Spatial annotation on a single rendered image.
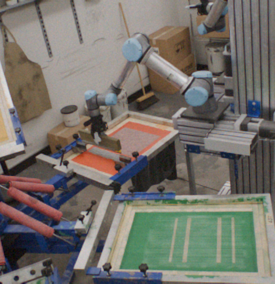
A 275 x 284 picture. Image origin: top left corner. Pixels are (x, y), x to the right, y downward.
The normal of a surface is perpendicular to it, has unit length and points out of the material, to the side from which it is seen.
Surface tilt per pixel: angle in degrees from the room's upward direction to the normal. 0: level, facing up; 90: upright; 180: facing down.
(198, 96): 95
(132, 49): 85
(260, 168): 90
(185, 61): 89
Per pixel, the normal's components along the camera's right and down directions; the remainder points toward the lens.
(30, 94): 0.32, 0.41
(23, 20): 0.75, 0.21
